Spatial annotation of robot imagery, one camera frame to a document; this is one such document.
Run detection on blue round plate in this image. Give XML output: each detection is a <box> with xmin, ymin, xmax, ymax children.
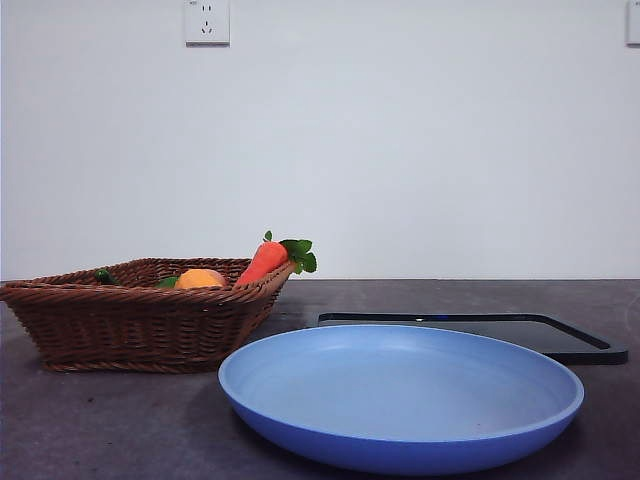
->
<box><xmin>217</xmin><ymin>323</ymin><xmax>585</xmax><ymax>476</ymax></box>

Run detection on brown wicker basket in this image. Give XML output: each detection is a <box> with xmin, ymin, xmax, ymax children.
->
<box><xmin>0</xmin><ymin>257</ymin><xmax>297</xmax><ymax>374</ymax></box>

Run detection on orange carrot with green leaves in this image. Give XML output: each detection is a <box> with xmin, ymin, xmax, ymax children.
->
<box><xmin>233</xmin><ymin>230</ymin><xmax>319</xmax><ymax>287</ymax></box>

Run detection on green cucumber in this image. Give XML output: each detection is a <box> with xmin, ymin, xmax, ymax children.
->
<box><xmin>94</xmin><ymin>268</ymin><xmax>181</xmax><ymax>290</ymax></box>

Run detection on black rectangular tray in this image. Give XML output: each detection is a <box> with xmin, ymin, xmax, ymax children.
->
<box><xmin>317</xmin><ymin>312</ymin><xmax>630</xmax><ymax>367</ymax></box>

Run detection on white wall socket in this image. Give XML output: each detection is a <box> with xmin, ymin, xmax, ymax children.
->
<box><xmin>185</xmin><ymin>0</ymin><xmax>232</xmax><ymax>48</ymax></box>

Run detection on white wall plate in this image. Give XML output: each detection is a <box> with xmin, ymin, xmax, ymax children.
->
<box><xmin>626</xmin><ymin>0</ymin><xmax>640</xmax><ymax>48</ymax></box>

